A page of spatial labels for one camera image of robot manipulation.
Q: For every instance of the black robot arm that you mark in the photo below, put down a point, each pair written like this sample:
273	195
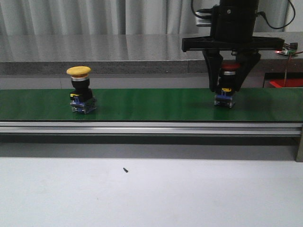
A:
232	25

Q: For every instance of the grey curtain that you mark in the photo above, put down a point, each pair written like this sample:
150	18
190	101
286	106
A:
100	17

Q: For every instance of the small green circuit board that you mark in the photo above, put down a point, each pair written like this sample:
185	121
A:
289	49

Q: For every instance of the green conveyor belt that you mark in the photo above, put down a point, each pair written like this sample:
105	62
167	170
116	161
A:
147	104

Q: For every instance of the red plastic bin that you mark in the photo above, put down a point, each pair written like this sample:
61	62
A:
279	83

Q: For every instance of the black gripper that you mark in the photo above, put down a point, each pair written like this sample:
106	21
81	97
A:
232	29

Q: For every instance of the grey conveyor support leg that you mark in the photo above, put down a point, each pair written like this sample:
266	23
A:
299	141

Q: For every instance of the grey stone back bench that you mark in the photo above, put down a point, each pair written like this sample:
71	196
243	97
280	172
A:
105	54

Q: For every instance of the aluminium conveyor side rail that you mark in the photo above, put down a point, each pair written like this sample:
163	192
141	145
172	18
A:
199	128

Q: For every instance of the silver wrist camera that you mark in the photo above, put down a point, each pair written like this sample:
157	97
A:
203	17

